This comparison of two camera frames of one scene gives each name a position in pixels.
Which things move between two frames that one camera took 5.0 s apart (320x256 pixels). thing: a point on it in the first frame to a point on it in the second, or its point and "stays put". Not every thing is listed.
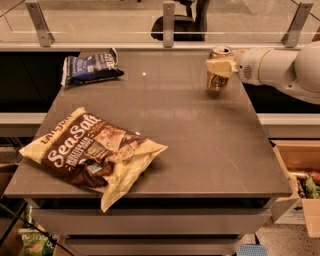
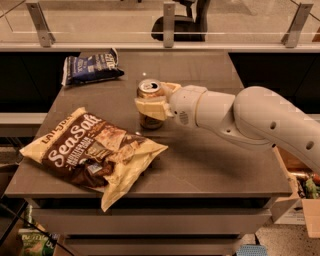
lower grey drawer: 152,246 stays put
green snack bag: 34,241 stays put
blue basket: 252,250 stays put
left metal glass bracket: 46,38 stays put
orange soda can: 218,82 to 149,88
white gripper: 247,66 to 184,102
